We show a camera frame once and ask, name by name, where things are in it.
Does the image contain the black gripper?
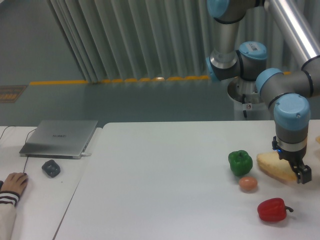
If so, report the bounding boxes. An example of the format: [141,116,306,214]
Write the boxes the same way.
[272,136,312,184]

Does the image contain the triangular toasted bread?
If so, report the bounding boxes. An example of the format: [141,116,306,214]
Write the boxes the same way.
[256,151,297,182]

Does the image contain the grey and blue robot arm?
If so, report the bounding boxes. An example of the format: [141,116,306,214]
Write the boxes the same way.
[206,0,320,184]

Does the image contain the forearm in striped cuff sleeve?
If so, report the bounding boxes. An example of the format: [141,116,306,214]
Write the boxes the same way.
[0,191,20,240]

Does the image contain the wicker basket edge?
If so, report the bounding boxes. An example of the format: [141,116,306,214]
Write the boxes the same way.
[315,136,320,144]

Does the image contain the person's hand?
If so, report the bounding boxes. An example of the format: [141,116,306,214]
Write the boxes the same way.
[0,172,26,197]

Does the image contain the red bell pepper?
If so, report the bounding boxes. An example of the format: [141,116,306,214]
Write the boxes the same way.
[257,197,294,222]

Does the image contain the brown egg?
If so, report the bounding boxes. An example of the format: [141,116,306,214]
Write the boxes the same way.
[238,176,258,192]

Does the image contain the green bell pepper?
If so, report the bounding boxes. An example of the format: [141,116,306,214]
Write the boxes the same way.
[228,150,253,177]

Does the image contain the white usb plug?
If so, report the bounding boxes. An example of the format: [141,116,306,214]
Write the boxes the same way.
[81,152,92,157]

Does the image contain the pale corrugated curtain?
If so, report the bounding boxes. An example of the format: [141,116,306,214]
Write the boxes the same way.
[46,0,320,84]

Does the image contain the small dark grey device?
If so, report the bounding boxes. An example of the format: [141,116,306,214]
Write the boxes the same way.
[41,159,61,178]

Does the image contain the silver closed laptop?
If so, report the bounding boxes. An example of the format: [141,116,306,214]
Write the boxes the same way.
[19,120,98,159]

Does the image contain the black cable on pedestal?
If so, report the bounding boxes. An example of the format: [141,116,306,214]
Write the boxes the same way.
[241,93,248,120]

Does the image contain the black mouse cable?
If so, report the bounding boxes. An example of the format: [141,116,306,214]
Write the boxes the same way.
[0,125,38,175]

